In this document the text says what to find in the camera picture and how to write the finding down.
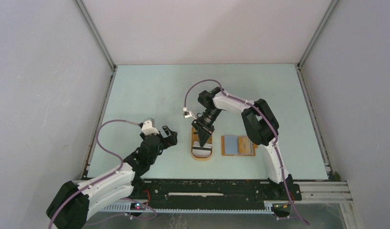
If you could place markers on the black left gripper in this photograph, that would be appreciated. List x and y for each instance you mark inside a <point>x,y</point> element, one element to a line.
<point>170,140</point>

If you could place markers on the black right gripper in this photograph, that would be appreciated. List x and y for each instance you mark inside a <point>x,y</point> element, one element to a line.
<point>205,130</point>

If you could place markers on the orange oval plastic tray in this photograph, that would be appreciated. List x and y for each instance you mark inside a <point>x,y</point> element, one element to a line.
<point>195,137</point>

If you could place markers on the orange leather card holder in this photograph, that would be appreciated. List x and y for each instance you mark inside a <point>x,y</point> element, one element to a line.
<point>233,145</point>

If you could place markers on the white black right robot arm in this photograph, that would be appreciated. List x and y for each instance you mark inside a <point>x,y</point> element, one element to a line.
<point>260,124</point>

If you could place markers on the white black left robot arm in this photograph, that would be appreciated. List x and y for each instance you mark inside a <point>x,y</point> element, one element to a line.
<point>75,203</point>

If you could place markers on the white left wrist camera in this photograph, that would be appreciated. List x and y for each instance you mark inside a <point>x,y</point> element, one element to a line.
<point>148,127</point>

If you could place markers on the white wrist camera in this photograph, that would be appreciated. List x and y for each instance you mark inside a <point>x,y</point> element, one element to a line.
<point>188,113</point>
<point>148,127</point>

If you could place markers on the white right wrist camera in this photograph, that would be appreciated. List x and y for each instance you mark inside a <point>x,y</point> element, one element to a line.
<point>188,113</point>

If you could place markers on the black mounting base plate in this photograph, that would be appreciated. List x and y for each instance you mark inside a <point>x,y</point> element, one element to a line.
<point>192,202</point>

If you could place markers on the grey slotted cable duct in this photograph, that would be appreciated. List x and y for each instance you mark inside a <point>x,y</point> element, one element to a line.
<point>130,207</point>

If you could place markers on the aluminium frame rail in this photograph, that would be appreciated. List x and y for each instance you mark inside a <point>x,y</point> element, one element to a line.
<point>252,189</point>

